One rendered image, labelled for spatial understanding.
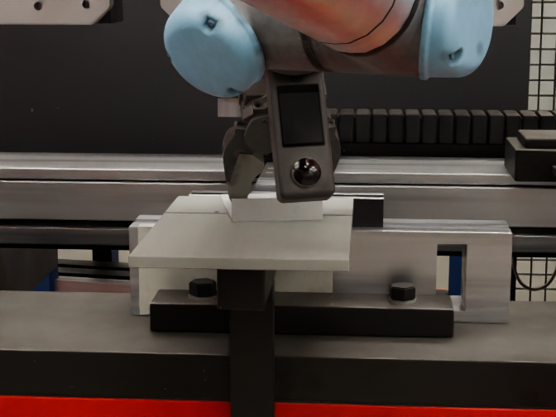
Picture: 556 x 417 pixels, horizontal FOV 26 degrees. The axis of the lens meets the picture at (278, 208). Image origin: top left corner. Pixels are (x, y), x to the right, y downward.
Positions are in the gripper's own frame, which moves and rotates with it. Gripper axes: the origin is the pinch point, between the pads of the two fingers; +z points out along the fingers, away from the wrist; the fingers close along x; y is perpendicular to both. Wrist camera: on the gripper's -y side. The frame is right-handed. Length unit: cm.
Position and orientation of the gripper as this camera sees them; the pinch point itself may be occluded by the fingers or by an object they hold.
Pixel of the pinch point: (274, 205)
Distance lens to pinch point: 113.3
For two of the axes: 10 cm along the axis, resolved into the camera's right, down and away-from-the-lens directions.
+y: -1.0, -7.8, 6.2
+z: -0.8, 6.3, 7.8
